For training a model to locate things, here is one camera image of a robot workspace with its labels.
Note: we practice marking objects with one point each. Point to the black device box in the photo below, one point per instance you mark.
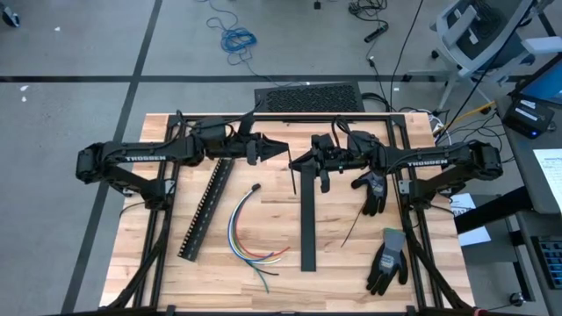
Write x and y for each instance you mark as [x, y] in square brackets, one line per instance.
[527, 118]

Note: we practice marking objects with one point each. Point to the grey white office chair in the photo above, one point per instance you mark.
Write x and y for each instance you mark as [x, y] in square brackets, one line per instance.
[474, 44]

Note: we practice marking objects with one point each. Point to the black zip tie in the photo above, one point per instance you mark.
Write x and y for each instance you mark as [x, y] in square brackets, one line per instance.
[292, 175]

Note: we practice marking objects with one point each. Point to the white paper with print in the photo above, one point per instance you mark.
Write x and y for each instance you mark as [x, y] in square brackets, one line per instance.
[474, 237]

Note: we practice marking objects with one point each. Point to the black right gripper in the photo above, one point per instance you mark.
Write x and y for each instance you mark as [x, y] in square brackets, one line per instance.
[333, 160]

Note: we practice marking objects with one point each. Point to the small black floor device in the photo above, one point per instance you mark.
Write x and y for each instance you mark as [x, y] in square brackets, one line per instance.
[9, 17]

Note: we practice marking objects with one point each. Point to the black aluminium frame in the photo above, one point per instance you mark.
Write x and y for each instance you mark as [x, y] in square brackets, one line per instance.
[285, 117]

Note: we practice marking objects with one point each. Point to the black round knob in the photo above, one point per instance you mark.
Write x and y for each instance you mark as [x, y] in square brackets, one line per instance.
[516, 299]

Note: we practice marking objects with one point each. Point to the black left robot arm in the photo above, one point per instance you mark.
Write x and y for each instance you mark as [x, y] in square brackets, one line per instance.
[145, 153]

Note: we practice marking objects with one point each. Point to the black keyboard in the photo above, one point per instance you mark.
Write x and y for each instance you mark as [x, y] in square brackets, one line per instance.
[551, 263]

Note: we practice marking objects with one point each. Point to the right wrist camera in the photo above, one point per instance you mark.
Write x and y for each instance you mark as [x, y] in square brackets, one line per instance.
[322, 142]

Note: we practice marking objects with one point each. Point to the laptop with blue screen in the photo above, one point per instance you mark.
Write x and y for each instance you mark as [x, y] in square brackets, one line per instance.
[546, 85]

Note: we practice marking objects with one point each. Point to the white document sheet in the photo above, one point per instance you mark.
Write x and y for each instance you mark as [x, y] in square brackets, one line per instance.
[551, 173]

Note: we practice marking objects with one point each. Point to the black perforated case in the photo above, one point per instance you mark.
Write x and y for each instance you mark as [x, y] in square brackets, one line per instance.
[311, 97]

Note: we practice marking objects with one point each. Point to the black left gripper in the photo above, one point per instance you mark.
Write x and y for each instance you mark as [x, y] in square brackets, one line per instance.
[248, 147]

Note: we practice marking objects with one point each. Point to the dark brown zip tie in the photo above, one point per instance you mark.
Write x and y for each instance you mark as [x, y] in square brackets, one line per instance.
[351, 228]

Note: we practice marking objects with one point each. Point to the black power strip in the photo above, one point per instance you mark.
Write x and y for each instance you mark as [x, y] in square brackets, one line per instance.
[375, 34]

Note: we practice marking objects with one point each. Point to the grey side desk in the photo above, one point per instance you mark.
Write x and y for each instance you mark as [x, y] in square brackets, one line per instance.
[520, 175]

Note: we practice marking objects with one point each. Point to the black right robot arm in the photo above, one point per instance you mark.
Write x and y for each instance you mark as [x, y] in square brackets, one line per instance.
[439, 155]

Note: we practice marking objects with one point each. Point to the black raceway lid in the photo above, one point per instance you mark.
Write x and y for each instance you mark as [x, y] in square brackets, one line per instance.
[308, 219]

